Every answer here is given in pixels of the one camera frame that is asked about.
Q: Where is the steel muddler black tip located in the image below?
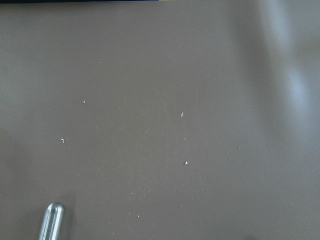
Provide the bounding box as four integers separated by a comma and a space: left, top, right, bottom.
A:
38, 202, 65, 240

